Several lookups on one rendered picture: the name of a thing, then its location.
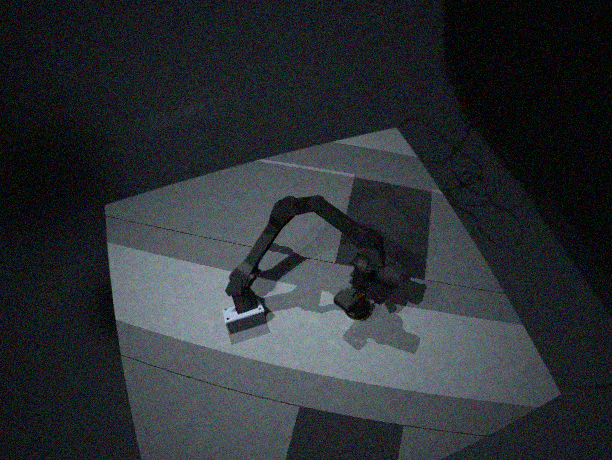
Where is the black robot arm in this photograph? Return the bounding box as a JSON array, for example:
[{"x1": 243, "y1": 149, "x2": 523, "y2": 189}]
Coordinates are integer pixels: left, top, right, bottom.
[{"x1": 225, "y1": 195, "x2": 403, "y2": 315}]

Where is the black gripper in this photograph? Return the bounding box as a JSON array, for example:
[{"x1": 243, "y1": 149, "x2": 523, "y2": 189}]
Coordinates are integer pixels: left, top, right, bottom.
[{"x1": 334, "y1": 271, "x2": 377, "y2": 313}]

